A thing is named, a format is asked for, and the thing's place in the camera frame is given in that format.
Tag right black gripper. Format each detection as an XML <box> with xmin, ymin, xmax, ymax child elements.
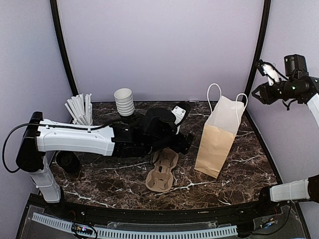
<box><xmin>252</xmin><ymin>79</ymin><xmax>301</xmax><ymax>104</ymax></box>

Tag brown pulp cup carrier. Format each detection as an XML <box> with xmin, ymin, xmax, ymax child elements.
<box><xmin>145</xmin><ymin>148</ymin><xmax>178</xmax><ymax>193</ymax></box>

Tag brown paper bag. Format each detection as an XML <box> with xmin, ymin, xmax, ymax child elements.
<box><xmin>194</xmin><ymin>83</ymin><xmax>248</xmax><ymax>178</ymax></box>

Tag stack of paper cups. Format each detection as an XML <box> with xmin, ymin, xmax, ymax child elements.
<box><xmin>114</xmin><ymin>88</ymin><xmax>135</xmax><ymax>117</ymax></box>

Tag stack of black lids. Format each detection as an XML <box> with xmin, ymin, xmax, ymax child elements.
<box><xmin>56</xmin><ymin>151</ymin><xmax>81</xmax><ymax>173</ymax></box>

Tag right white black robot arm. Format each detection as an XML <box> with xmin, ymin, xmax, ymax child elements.
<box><xmin>249</xmin><ymin>77</ymin><xmax>319</xmax><ymax>216</ymax></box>

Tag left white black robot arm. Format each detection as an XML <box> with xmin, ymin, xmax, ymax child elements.
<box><xmin>8</xmin><ymin>112</ymin><xmax>194</xmax><ymax>217</ymax></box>

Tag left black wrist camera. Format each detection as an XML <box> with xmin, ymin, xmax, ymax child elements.
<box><xmin>142</xmin><ymin>108</ymin><xmax>177</xmax><ymax>136</ymax></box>

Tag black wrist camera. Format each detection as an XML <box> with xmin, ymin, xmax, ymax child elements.
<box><xmin>142</xmin><ymin>108</ymin><xmax>177</xmax><ymax>136</ymax></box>
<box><xmin>284</xmin><ymin>54</ymin><xmax>309</xmax><ymax>79</ymax></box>

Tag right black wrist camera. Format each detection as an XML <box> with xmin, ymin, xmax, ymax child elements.
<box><xmin>284</xmin><ymin>54</ymin><xmax>309</xmax><ymax>79</ymax></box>

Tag right black frame post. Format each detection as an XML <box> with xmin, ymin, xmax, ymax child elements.
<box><xmin>244</xmin><ymin>0</ymin><xmax>271</xmax><ymax>96</ymax></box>

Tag black frame post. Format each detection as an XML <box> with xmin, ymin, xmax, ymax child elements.
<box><xmin>244</xmin><ymin>0</ymin><xmax>271</xmax><ymax>96</ymax></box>
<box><xmin>50</xmin><ymin>0</ymin><xmax>79</xmax><ymax>96</ymax></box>

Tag black curved front rail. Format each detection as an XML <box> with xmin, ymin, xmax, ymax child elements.
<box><xmin>27</xmin><ymin>194</ymin><xmax>292</xmax><ymax>227</ymax></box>

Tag grey slotted cable duct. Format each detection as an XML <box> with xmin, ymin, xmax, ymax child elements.
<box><xmin>31</xmin><ymin>213</ymin><xmax>238</xmax><ymax>239</ymax></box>

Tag left black frame post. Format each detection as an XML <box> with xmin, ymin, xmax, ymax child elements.
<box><xmin>50</xmin><ymin>0</ymin><xmax>79</xmax><ymax>96</ymax></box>

